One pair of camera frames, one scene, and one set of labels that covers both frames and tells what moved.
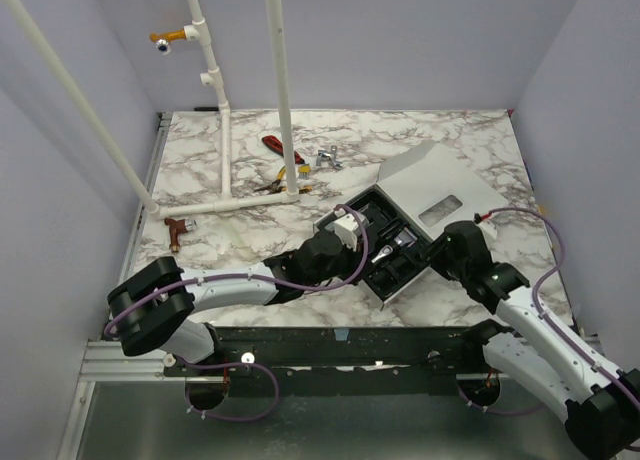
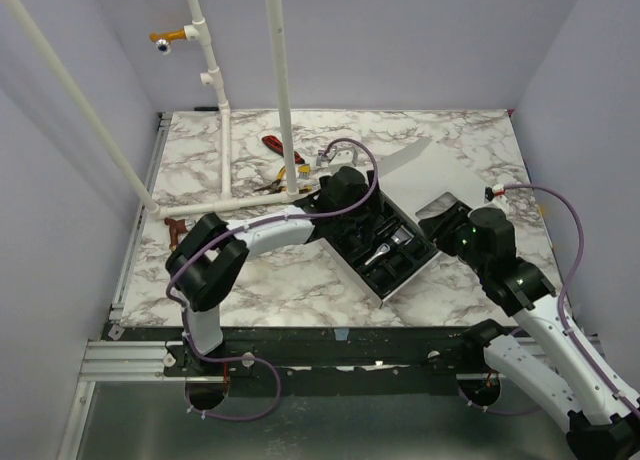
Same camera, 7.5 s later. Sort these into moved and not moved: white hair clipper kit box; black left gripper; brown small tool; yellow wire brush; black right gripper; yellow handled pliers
Moved: black left gripper; black right gripper
Not moved: white hair clipper kit box; yellow wire brush; brown small tool; yellow handled pliers
